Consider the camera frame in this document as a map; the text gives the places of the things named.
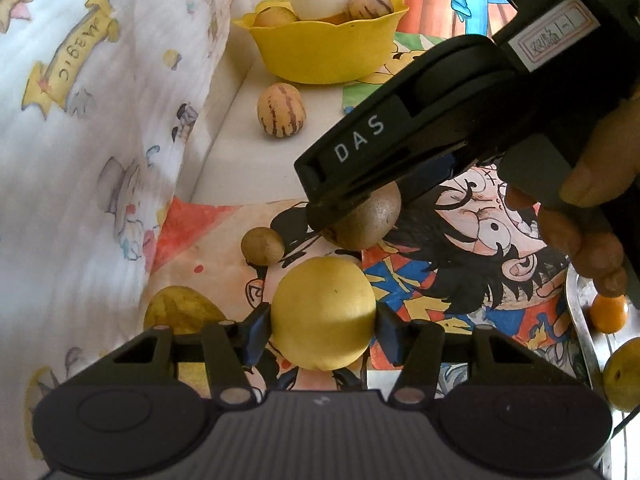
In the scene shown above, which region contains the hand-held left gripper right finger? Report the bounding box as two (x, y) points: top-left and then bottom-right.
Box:
(374, 304), (534, 407)

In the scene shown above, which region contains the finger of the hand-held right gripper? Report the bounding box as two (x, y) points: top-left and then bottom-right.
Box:
(305, 147), (477, 242)

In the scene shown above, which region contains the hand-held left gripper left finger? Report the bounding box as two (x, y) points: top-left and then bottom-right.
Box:
(112, 304), (274, 407)

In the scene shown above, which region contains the brown kiwi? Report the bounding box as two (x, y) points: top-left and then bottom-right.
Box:
(320, 180), (403, 251)

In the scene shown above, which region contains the bright yellow round fruit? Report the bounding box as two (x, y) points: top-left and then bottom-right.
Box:
(269, 256), (377, 372)

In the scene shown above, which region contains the small brown round fruit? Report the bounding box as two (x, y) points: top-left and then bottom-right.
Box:
(241, 226), (286, 265)

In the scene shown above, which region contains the large yellow-brown mango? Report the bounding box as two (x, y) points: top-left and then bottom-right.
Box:
(144, 285), (229, 396)

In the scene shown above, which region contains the metal tray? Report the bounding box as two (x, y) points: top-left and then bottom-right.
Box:
(565, 260), (640, 480)

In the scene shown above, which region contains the small orange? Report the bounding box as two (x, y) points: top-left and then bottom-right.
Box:
(589, 292), (629, 335)

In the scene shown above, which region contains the small olive yellow fruit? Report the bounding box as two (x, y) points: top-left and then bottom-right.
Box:
(602, 337), (640, 414)

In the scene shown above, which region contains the person's right hand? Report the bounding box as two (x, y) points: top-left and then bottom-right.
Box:
(504, 104), (640, 299)

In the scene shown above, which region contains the cartoon printed table cover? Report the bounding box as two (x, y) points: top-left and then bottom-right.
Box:
(145, 30), (592, 397)

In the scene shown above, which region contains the small striped pepino melon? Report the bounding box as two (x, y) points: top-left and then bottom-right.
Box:
(347, 0), (394, 22)

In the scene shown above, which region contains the yellow plastic bowl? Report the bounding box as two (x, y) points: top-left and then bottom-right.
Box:
(232, 0), (410, 85)

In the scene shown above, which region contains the tan round fruit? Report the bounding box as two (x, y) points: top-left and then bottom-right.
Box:
(253, 5), (299, 29)

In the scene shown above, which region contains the white cartoon printed blanket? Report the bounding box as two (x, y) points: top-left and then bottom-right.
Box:
(0, 0), (262, 461)

